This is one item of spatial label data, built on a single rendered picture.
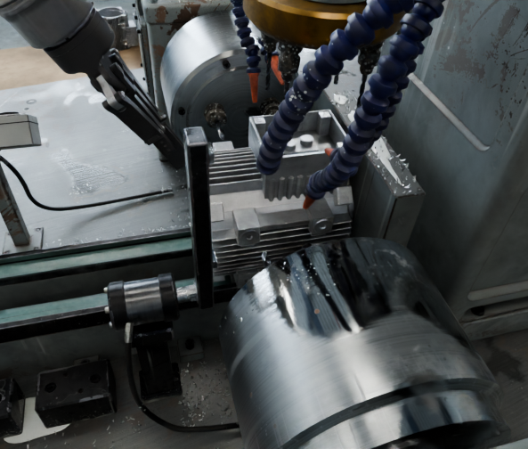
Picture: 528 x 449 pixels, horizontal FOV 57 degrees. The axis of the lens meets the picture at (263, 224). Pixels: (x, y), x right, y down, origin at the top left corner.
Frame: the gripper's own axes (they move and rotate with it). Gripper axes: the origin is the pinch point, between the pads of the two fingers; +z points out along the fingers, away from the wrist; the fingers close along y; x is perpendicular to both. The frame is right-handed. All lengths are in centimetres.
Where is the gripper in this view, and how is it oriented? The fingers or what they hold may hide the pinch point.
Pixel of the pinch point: (171, 146)
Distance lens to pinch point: 71.2
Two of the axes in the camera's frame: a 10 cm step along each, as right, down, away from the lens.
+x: -8.6, 4.8, 1.6
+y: -2.6, -6.8, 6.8
